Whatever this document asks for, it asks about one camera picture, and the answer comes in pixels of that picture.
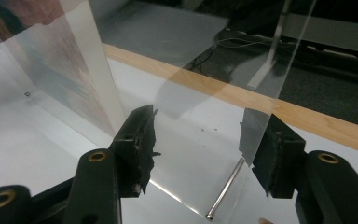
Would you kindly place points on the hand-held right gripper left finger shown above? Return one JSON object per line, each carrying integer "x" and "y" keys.
{"x": 135, "y": 149}

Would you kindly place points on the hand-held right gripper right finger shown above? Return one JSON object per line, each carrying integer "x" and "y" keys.
{"x": 281, "y": 161}

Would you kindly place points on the photo paper sheet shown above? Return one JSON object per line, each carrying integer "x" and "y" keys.
{"x": 65, "y": 81}

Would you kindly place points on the clear acrylic frame plate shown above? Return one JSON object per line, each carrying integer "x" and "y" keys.
{"x": 43, "y": 56}
{"x": 199, "y": 46}

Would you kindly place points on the white table mat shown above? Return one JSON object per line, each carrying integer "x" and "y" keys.
{"x": 28, "y": 149}

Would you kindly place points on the metal frame pin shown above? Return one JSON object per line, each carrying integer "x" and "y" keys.
{"x": 227, "y": 186}

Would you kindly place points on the white desk frame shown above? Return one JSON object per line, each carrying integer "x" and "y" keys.
{"x": 338, "y": 32}

